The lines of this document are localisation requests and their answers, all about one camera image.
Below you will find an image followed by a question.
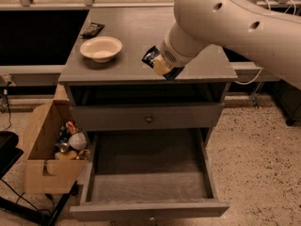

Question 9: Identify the closed grey top drawer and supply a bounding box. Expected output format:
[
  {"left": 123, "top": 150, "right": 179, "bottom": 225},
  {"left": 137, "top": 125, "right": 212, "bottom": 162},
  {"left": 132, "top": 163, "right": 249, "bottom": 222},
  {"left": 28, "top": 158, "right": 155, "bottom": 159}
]
[{"left": 71, "top": 103, "right": 223, "bottom": 131}]

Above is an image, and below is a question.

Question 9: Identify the dark snack bar packet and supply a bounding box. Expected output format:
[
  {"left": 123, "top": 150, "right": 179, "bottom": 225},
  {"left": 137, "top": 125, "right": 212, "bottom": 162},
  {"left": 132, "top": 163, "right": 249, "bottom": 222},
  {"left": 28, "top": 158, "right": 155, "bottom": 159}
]
[{"left": 81, "top": 23, "right": 104, "bottom": 38}]

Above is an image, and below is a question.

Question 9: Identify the colourful snack packet in box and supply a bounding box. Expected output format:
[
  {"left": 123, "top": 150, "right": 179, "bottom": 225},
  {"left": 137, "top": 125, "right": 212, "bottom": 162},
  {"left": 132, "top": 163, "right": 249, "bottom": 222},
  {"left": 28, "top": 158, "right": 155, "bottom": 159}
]
[{"left": 66, "top": 121, "right": 78, "bottom": 135}]

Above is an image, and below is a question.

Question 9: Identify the silver soda can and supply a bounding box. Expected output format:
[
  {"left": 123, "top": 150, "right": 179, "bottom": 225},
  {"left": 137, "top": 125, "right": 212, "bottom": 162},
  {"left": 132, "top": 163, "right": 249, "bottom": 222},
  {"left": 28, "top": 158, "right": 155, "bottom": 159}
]
[{"left": 59, "top": 142, "right": 70, "bottom": 153}]

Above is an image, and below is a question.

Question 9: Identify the white ceramic bowl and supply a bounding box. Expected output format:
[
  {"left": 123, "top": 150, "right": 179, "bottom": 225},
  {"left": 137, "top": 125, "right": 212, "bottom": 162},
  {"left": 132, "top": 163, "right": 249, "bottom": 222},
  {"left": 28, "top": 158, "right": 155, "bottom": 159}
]
[{"left": 80, "top": 37, "right": 122, "bottom": 63}]

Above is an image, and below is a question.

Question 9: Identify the yellow rounded item in box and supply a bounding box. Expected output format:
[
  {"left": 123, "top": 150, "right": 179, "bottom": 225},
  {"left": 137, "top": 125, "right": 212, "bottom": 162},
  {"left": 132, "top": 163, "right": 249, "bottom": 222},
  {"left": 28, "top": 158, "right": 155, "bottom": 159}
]
[{"left": 58, "top": 151, "right": 78, "bottom": 160}]

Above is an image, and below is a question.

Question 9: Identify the open grey middle drawer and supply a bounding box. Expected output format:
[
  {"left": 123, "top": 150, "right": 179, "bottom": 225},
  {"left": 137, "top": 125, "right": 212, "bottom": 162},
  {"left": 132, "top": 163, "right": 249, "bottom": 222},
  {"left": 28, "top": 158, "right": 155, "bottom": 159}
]
[{"left": 70, "top": 129, "right": 229, "bottom": 221}]

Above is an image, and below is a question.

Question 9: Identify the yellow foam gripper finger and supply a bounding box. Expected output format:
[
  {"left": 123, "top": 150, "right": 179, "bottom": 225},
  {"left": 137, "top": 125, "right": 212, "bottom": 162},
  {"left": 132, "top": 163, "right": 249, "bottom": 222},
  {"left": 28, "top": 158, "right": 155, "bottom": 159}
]
[{"left": 153, "top": 55, "right": 173, "bottom": 75}]

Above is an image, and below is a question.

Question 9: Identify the cardboard box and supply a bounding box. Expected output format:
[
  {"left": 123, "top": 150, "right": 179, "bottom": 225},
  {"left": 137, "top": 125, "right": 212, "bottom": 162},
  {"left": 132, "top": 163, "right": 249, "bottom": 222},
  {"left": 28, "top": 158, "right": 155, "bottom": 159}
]
[{"left": 18, "top": 100, "right": 87, "bottom": 194}]

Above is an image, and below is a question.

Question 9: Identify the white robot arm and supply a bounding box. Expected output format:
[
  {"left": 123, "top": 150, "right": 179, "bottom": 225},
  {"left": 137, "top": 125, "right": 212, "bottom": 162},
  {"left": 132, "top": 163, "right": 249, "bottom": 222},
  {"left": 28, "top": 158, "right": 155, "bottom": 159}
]
[{"left": 151, "top": 0, "right": 301, "bottom": 89}]

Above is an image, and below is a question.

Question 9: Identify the white cable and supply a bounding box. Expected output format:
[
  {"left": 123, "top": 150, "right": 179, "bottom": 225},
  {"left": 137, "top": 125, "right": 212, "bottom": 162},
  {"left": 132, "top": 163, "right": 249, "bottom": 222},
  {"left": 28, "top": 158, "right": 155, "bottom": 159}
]
[{"left": 234, "top": 0, "right": 297, "bottom": 86}]

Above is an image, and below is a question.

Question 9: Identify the white round ball object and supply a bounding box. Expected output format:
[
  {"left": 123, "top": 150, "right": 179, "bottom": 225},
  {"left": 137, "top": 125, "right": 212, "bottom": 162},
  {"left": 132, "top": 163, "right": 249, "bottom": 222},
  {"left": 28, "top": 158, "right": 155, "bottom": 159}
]
[{"left": 69, "top": 132, "right": 87, "bottom": 151}]

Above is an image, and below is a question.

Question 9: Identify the black floor cable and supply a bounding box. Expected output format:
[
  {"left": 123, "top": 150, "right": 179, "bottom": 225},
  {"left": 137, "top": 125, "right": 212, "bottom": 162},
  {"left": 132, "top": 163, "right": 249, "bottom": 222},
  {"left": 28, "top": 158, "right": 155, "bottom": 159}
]
[{"left": 2, "top": 80, "right": 13, "bottom": 132}]

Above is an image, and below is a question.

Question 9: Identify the grey wooden drawer cabinet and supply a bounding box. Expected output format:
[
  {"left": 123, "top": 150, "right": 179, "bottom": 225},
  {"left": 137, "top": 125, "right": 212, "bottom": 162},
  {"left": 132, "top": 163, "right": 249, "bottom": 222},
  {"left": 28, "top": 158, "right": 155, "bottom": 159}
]
[{"left": 59, "top": 7, "right": 236, "bottom": 139}]

